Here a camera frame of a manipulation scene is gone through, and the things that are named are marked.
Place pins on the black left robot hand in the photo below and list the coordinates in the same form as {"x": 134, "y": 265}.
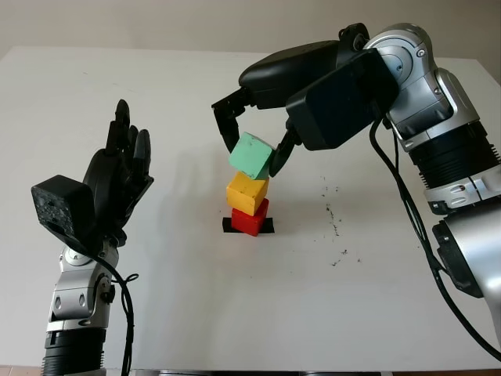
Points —
{"x": 113, "y": 184}

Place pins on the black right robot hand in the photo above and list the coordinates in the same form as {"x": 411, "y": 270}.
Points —
{"x": 285, "y": 74}

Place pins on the green wooden block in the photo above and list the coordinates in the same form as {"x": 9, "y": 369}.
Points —
{"x": 250, "y": 156}

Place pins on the yellow wooden block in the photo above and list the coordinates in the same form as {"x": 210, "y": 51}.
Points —
{"x": 244, "y": 194}

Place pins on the red wooden block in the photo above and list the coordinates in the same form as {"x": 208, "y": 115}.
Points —
{"x": 248, "y": 224}

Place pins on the black tape mark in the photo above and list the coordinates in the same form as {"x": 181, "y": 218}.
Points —
{"x": 226, "y": 226}

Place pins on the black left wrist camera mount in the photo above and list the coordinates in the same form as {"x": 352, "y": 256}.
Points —
{"x": 60, "y": 207}

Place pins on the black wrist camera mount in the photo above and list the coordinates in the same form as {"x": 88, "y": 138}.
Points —
{"x": 60, "y": 207}
{"x": 340, "y": 105}

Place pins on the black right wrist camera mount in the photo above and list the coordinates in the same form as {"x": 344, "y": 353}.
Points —
{"x": 340, "y": 105}

